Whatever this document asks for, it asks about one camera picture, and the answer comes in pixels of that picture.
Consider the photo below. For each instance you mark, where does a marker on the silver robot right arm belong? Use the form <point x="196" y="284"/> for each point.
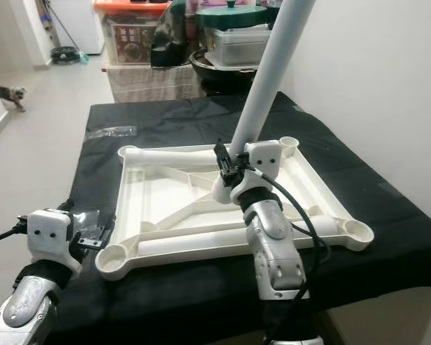
<point x="276" y="251"/>

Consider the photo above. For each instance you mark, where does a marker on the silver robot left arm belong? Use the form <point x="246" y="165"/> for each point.
<point x="21" y="313"/>

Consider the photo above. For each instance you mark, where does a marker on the white plastic children table top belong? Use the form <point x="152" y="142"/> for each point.
<point x="172" y="201"/>

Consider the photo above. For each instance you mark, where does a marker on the black wok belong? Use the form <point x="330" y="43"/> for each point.
<point x="226" y="77"/>

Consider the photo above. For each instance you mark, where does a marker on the clear tape strip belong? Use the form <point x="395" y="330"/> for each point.
<point x="111" y="132"/>

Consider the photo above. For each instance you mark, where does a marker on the black tablecloth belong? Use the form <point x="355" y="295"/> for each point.
<point x="172" y="309"/>

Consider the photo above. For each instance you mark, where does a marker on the patterned cloth covered table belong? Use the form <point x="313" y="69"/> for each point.
<point x="144" y="83"/>

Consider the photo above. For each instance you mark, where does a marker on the clear plastic storage bin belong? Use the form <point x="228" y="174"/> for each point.
<point x="244" y="47"/>

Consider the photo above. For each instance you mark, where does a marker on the small grey dog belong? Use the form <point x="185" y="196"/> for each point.
<point x="13" y="93"/>

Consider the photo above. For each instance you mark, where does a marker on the dark green pot lid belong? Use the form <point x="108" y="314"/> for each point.
<point x="233" y="18"/>

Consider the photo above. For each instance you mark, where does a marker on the mop with teal head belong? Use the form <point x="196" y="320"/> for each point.
<point x="83" y="59"/>

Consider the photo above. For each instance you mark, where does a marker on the orange lid storage box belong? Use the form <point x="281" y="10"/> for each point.
<point x="126" y="43"/>

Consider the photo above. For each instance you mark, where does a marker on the white chest freezer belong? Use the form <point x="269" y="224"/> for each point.
<point x="82" y="25"/>

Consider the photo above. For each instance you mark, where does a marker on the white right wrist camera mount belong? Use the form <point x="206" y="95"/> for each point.
<point x="262" y="158"/>

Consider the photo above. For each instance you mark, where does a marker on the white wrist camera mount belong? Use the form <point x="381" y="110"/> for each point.
<point x="262" y="158"/>
<point x="50" y="237"/>

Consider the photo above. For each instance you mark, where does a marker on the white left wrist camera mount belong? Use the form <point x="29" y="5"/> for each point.
<point x="50" y="237"/>

